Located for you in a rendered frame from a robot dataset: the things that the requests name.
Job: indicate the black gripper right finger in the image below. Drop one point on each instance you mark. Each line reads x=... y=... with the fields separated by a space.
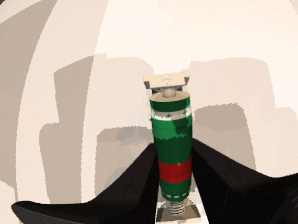
x=234 y=194

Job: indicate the green and red battery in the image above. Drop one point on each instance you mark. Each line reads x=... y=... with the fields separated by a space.
x=172 y=128

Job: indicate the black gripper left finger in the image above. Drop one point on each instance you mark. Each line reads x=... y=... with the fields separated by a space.
x=131 y=199

